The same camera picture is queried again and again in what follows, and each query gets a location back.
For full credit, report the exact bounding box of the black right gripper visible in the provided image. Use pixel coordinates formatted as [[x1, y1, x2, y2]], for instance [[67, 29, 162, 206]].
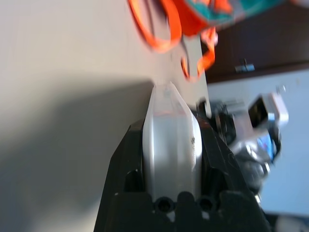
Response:
[[211, 99, 243, 144]]

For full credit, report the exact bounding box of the small silver metal object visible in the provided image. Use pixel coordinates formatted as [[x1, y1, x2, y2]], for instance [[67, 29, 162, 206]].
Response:
[[235, 59, 255, 73]]

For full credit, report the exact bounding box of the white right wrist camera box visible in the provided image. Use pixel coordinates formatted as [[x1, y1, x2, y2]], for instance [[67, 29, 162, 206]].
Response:
[[247, 91, 290, 130]]

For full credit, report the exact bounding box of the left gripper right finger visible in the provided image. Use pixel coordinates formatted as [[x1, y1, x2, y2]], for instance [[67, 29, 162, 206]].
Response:
[[195, 118, 246, 194]]

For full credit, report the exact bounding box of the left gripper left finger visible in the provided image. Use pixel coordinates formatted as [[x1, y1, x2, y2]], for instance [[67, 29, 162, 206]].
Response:
[[106, 119, 148, 194]]

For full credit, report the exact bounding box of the white Unitree pencil case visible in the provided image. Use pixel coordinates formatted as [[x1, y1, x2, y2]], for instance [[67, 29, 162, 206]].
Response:
[[142, 81, 203, 201]]

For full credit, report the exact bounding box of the orange and teal backpack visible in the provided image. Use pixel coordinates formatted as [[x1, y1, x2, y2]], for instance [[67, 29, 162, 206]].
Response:
[[127, 0, 309, 84]]

